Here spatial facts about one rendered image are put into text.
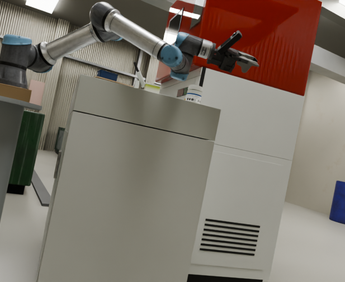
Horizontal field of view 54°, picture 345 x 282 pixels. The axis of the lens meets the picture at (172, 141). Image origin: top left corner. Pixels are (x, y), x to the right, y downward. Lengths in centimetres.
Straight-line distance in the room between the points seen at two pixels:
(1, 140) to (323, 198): 734
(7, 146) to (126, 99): 57
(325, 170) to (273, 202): 616
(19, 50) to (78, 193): 68
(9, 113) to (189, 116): 78
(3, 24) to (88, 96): 865
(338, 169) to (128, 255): 693
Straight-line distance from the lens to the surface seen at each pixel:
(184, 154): 148
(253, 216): 210
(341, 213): 713
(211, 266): 207
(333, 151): 824
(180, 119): 147
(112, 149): 140
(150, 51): 136
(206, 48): 146
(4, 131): 162
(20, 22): 1002
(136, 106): 142
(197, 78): 192
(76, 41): 167
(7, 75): 163
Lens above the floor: 75
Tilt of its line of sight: 1 degrees up
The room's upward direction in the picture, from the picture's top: 11 degrees clockwise
